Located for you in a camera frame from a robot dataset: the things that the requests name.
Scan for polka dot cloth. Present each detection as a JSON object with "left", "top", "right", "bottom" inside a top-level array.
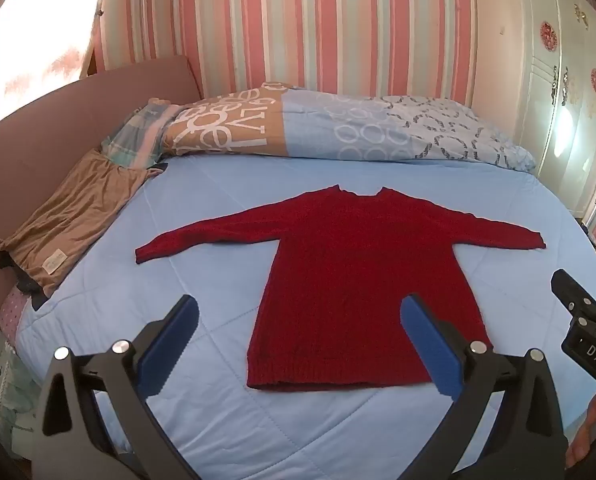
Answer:
[{"left": 0, "top": 285, "right": 35, "bottom": 343}]

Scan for person's right hand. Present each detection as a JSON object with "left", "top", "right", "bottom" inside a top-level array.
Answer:
[{"left": 566, "top": 389, "right": 596, "bottom": 467}]

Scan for plaid pillow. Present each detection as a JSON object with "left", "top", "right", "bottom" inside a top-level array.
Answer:
[{"left": 100, "top": 99, "right": 183, "bottom": 168}]

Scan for folded patterned duvet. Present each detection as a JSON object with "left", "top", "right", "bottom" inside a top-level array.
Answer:
[{"left": 160, "top": 81, "right": 537, "bottom": 175}]

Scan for bright window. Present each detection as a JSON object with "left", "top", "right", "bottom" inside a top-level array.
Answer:
[{"left": 0, "top": 0, "right": 109, "bottom": 133}]

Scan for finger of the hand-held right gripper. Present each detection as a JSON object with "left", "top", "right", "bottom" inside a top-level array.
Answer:
[{"left": 551, "top": 269, "right": 596, "bottom": 328}]

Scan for white wardrobe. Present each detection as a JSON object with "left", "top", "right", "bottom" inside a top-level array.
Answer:
[{"left": 520, "top": 0, "right": 596, "bottom": 221}]

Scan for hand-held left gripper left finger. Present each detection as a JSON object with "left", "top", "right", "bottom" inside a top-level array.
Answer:
[{"left": 34, "top": 294, "right": 201, "bottom": 480}]

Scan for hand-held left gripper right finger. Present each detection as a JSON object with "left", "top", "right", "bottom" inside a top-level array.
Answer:
[{"left": 401, "top": 294, "right": 568, "bottom": 480}]

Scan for brown folded garment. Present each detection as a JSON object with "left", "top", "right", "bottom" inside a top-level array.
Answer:
[{"left": 0, "top": 149, "right": 163, "bottom": 298}]

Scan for light blue quilted bed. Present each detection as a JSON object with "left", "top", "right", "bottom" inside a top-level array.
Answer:
[{"left": 15, "top": 152, "right": 596, "bottom": 480}]

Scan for dark cloth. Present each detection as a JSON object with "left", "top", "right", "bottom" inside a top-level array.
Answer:
[{"left": 0, "top": 252, "right": 49, "bottom": 308}]

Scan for red knitted sweater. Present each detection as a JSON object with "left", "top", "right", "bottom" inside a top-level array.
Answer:
[{"left": 135, "top": 185, "right": 547, "bottom": 392}]

